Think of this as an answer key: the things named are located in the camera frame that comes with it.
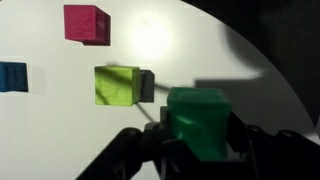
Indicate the blue block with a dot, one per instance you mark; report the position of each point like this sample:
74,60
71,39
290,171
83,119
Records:
13,76

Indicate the lime green block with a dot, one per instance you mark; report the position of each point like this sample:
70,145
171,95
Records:
116,86

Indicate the pink block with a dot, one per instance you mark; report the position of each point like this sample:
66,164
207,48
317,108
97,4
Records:
85,23

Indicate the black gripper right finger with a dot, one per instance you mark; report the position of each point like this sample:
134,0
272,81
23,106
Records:
276,156

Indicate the grey block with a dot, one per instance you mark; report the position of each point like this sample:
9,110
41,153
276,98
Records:
147,86

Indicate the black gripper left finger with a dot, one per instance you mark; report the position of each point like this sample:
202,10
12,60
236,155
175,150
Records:
133,153

